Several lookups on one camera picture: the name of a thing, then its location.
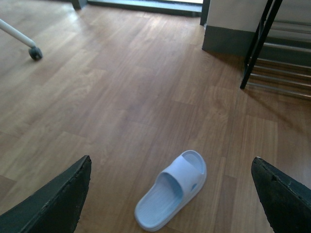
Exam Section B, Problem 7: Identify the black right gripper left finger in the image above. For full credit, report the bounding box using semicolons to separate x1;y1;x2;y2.
0;155;92;233

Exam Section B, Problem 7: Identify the white leg with caster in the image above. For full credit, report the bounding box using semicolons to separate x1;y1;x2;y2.
0;19;43;61

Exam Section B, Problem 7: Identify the black metal shoe rack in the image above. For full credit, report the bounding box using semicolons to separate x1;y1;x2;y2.
240;0;311;99

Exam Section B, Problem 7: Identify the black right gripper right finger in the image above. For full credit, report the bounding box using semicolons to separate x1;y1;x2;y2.
251;157;311;233

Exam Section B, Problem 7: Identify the light blue slide sandal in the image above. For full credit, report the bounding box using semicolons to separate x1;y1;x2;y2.
134;150;207;232

